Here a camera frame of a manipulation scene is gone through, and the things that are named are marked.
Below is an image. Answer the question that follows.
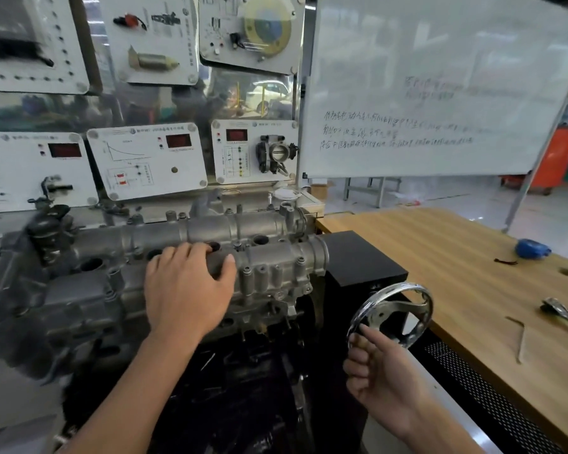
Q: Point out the chrome handwheel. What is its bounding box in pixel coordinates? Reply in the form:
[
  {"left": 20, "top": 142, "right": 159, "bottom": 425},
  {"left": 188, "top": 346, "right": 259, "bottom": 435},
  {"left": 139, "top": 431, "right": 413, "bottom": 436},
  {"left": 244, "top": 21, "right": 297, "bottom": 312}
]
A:
[{"left": 346, "top": 282, "right": 434, "bottom": 351}]

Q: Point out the large whiteboard on stand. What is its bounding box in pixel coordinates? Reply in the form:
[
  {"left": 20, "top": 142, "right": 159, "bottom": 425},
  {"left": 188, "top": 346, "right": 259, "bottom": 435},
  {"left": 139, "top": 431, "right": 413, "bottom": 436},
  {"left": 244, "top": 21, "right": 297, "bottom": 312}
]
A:
[{"left": 299, "top": 0, "right": 568, "bottom": 232}]

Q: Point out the person's left hand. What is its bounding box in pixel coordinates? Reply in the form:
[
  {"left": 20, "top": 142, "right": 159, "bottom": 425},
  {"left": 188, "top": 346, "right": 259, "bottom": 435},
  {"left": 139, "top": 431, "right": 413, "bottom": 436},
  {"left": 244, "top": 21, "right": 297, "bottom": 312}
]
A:
[{"left": 144, "top": 242, "right": 237, "bottom": 344}]

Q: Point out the crumpled white plastic bag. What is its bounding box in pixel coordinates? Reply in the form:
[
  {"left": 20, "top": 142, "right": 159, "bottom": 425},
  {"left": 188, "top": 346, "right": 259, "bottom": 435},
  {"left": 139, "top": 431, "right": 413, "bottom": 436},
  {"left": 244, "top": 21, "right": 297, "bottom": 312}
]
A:
[{"left": 393, "top": 189, "right": 429, "bottom": 207}]

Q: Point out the white sensor training panel board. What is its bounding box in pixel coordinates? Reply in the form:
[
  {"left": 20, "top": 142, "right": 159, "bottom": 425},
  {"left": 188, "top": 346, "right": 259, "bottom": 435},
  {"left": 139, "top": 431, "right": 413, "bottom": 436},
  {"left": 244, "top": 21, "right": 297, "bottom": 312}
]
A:
[{"left": 0, "top": 0, "right": 325, "bottom": 242}]

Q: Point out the orange tool cabinet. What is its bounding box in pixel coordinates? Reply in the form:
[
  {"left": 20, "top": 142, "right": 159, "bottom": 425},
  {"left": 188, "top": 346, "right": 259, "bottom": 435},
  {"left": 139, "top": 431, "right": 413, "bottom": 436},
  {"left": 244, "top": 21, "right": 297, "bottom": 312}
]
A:
[{"left": 530, "top": 126, "right": 568, "bottom": 194}]

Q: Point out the person's right hand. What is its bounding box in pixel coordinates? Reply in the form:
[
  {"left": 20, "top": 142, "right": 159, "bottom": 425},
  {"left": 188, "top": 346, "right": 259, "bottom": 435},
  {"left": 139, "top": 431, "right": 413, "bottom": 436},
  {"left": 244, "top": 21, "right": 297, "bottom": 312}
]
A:
[{"left": 343, "top": 324, "right": 436, "bottom": 440}]

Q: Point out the white panel curve graph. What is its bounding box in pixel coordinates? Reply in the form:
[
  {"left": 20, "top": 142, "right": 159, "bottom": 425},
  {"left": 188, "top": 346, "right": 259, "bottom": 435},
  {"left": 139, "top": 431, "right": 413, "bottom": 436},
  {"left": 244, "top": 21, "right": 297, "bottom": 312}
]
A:
[{"left": 86, "top": 122, "right": 208, "bottom": 202}]

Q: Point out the yellow blue disc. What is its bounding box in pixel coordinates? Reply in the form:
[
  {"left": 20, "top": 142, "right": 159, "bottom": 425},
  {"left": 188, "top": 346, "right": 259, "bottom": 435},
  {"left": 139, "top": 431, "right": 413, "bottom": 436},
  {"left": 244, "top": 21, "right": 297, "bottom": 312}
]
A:
[{"left": 244, "top": 0, "right": 293, "bottom": 57}]

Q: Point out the white panel yellow disc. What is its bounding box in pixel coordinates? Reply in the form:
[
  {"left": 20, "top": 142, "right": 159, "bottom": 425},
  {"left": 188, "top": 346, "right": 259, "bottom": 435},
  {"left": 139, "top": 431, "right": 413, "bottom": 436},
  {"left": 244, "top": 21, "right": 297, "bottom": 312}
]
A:
[{"left": 198, "top": 0, "right": 306, "bottom": 75}]

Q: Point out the white panel throttle body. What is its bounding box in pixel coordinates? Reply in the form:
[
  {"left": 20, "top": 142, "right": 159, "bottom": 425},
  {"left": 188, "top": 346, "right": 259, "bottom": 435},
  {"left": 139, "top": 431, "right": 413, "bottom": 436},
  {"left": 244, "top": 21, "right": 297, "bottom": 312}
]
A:
[{"left": 210, "top": 119, "right": 298, "bottom": 185}]

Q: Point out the person's left forearm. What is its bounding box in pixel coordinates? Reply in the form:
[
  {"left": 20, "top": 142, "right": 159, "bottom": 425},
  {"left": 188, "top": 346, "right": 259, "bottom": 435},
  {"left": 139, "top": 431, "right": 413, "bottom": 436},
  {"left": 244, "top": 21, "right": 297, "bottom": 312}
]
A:
[{"left": 59, "top": 325, "right": 204, "bottom": 454}]

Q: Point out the white panel control module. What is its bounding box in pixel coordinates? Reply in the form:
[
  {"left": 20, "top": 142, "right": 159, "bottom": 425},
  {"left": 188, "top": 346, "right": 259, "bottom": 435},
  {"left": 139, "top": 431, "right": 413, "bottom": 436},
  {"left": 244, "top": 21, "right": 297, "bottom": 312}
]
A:
[{"left": 0, "top": 0, "right": 90, "bottom": 95}]

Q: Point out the grey metal engine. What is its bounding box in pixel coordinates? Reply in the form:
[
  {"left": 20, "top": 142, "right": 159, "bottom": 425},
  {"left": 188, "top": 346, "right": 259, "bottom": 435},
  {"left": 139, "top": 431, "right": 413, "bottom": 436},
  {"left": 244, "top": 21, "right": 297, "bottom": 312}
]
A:
[{"left": 0, "top": 189, "right": 330, "bottom": 383}]

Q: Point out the black perforated metal panel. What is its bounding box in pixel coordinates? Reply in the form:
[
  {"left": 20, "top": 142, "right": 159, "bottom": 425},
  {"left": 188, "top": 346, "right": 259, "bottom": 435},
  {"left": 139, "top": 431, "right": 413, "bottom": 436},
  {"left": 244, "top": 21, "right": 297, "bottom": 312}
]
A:
[{"left": 423, "top": 337, "right": 564, "bottom": 454}]

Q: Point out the white panel brass filter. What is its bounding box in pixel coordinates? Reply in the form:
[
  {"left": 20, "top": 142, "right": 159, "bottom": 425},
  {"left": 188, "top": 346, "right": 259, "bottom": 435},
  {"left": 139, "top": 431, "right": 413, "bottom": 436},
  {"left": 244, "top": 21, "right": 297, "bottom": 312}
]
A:
[{"left": 97, "top": 0, "right": 199, "bottom": 86}]

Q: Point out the white panel black lever sensor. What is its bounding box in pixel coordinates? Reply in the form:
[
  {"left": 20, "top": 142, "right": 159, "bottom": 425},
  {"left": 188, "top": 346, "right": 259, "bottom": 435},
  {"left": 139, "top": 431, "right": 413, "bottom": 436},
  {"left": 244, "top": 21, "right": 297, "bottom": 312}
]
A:
[{"left": 0, "top": 132, "right": 99, "bottom": 213}]

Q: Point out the blue tape measure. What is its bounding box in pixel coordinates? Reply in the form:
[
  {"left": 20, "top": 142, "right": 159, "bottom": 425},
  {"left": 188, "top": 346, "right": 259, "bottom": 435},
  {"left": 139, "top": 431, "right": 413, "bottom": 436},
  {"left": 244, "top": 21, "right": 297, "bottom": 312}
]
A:
[{"left": 494, "top": 238, "right": 552, "bottom": 266}]

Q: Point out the black handled ratchet wrench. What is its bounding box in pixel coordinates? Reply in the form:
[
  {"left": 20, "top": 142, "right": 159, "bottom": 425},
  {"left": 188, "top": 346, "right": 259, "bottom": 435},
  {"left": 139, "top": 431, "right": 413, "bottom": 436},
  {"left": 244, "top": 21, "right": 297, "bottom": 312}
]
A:
[{"left": 540, "top": 297, "right": 568, "bottom": 329}]

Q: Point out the black throttle body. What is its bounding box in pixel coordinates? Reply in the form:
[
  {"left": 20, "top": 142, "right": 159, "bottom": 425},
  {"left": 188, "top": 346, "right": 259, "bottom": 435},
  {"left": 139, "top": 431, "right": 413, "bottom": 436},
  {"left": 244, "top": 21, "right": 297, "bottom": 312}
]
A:
[{"left": 256, "top": 135, "right": 298, "bottom": 175}]

